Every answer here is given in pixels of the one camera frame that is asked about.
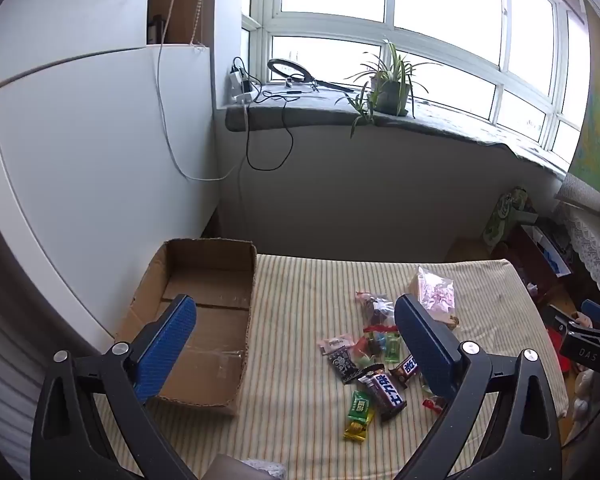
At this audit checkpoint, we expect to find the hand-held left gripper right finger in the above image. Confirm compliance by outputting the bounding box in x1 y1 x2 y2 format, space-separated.
394 294 563 480

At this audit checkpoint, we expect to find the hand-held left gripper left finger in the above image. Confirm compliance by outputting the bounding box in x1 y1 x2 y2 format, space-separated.
30 294 198 480

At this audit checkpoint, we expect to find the small chocolate bar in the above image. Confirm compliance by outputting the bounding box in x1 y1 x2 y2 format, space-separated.
389 354 421 388

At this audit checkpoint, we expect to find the brown cardboard box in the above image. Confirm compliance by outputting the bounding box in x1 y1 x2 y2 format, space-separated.
114 237 258 417

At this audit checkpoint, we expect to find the colourful jelly packet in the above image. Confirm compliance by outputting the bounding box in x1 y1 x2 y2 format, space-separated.
352 335 386 368

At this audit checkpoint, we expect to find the pink sliced bread packet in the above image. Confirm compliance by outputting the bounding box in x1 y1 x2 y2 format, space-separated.
409 265 457 329

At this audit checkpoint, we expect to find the large chocolate bar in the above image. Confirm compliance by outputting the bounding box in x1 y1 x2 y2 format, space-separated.
357 369 408 422

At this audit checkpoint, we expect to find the dark cake clear red-ended packet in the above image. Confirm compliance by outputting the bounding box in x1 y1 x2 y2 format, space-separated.
355 290 401 333

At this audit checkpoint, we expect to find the black patterned snack packet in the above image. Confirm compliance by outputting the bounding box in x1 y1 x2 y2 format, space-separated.
327 347 363 385

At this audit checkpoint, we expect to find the bright green candy packet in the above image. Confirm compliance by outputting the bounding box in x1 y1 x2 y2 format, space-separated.
347 390 376 425

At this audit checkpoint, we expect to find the pink candy packet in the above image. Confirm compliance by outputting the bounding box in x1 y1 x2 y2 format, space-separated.
317 334 355 356

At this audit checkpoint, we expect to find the yellow round snack packet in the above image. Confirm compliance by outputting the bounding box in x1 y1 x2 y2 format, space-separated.
343 420 371 442

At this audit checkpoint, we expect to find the white lace cloth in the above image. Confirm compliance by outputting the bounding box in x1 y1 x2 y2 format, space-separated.
555 175 600 311

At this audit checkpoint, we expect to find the dark red wooden chest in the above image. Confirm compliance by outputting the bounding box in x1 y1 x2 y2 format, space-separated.
495 225 576 306

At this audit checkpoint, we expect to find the green patterned bag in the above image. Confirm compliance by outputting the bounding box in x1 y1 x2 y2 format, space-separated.
482 187 538 253

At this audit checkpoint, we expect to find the pale cloth bundle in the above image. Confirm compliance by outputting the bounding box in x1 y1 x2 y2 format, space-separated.
215 454 287 480

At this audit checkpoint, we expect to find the white cabinet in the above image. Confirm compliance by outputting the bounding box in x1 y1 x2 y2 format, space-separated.
0 10 221 356

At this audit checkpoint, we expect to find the potted spider plant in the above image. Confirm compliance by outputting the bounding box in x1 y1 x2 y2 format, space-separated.
335 39 443 138

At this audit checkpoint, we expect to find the brown wooden panel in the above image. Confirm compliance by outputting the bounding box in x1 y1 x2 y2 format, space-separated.
147 0 218 47

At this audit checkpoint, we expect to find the black cable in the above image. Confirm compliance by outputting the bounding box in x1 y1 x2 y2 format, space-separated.
232 57 296 171

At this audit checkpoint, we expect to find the power strip with cables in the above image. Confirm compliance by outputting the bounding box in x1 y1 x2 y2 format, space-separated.
228 71 255 103

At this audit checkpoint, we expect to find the black ring light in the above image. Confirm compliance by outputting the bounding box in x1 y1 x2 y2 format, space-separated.
266 57 356 95

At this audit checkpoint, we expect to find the window blind cord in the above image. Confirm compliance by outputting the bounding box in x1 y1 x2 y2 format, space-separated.
190 0 216 51

